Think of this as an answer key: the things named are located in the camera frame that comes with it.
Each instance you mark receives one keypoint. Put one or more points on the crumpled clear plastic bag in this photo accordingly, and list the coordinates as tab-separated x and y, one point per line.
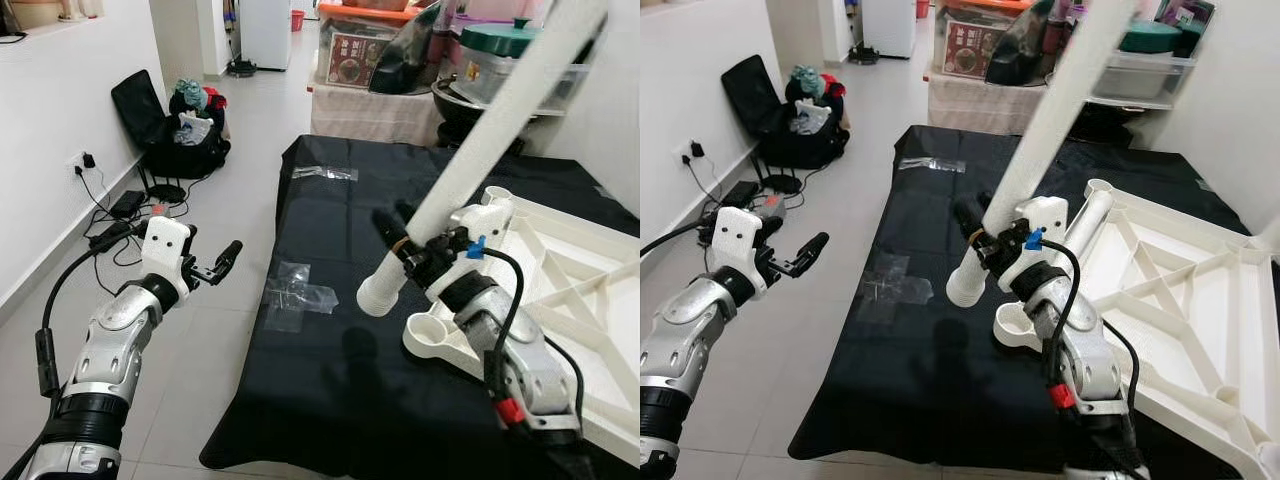
895	288
300	295

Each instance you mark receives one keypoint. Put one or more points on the green pot lid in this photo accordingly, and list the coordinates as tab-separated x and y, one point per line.
1150	38
495	40

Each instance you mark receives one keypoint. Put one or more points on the white plastic table top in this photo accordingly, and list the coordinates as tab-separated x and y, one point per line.
1190	320
590	330

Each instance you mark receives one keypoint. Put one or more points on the black wok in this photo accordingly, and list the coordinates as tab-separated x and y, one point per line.
460	115
1105	125

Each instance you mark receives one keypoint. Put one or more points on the black power strip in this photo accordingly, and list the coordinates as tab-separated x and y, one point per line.
108	237

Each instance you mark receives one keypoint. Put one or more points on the dark printed packet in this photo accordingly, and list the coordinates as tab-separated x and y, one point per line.
1190	12

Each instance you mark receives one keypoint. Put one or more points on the white plastic bag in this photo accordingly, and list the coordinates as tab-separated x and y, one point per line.
810	117
195	128

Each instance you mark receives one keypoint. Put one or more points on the white shelf board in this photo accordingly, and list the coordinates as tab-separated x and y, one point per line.
1150	102

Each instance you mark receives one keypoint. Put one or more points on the grey charger with red label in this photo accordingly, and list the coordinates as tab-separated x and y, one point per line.
158	212
770	205

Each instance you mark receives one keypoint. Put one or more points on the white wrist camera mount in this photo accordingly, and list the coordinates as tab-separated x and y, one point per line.
490	220
740	235
1045	212
165	245

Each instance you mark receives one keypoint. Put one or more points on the open black suitcase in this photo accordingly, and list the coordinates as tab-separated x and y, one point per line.
745	92
135	105

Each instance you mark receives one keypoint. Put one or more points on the black mop head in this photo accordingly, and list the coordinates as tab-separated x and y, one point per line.
243	68
863	57

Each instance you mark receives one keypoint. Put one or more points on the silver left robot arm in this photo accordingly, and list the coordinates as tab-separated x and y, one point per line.
110	340
690	330

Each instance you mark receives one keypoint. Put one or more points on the clear storage box orange lid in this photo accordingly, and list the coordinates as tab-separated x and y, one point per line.
365	12
985	5

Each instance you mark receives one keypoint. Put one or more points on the teal plush toy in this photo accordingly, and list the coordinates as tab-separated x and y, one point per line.
190	95
805	82

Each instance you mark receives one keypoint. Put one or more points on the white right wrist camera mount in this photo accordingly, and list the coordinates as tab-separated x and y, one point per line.
1045	212
490	220

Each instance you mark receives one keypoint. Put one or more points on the clear plastic storage box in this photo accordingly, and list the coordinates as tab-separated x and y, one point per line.
1145	75
478	82

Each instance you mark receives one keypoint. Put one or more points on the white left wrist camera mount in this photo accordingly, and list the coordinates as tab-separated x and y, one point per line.
165	245
740	235

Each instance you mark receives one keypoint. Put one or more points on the flat black router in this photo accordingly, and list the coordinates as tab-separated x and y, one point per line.
780	184
165	192

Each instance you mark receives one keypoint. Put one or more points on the white appliance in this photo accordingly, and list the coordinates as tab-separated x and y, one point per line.
888	25
267	32

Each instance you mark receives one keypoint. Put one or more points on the black cloth cover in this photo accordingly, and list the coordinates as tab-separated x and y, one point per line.
900	400
300	400

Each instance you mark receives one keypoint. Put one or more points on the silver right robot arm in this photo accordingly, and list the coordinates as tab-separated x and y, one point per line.
520	360
1080	350

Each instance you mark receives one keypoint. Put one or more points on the beige container orange lid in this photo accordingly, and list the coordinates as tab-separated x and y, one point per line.
35	12

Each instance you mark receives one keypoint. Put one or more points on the white plastic table leg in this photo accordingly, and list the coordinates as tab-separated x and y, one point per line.
500	120
1060	110
1270	235
1090	215

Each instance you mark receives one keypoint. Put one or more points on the yellow rubber band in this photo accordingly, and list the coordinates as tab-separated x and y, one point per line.
400	243
977	237

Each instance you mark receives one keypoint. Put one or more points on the flat clear plastic strip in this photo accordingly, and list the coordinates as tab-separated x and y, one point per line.
325	172
930	164

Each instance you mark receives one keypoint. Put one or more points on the beige cloth covered table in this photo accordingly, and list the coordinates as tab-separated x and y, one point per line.
370	118
985	108

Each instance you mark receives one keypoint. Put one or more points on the red cloth item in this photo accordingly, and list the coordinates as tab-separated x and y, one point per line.
833	85
215	98

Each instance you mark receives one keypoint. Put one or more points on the wall socket with black plugs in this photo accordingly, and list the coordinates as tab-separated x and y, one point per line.
695	153
85	163

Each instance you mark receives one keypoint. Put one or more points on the black power adapter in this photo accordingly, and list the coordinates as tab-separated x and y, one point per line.
740	195
127	203

